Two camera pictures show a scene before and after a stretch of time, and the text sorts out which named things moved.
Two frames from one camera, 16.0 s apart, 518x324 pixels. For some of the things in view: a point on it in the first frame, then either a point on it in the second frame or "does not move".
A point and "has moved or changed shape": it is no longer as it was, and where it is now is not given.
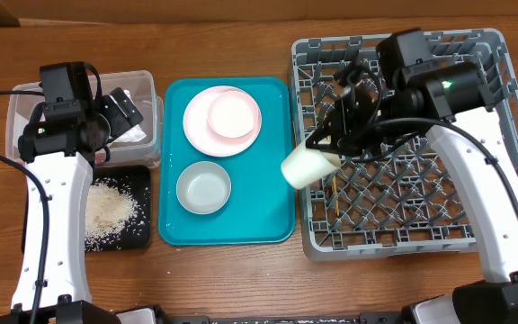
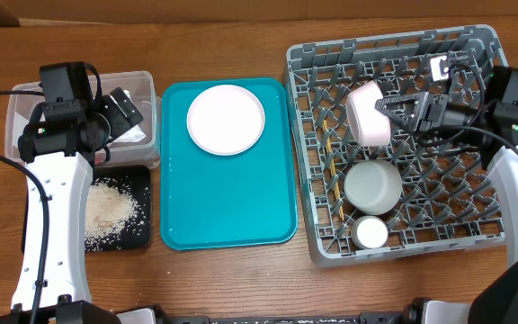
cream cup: (303, 166) → (370, 232)
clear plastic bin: (145, 152) does not move
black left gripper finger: (120, 112) does not move
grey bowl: (203, 187) → (372, 186)
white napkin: (136, 134) does not move
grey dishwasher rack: (405, 204) does not move
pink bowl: (232, 114) has moved or changed shape
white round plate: (200, 133) does not move
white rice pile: (110, 208) does not move
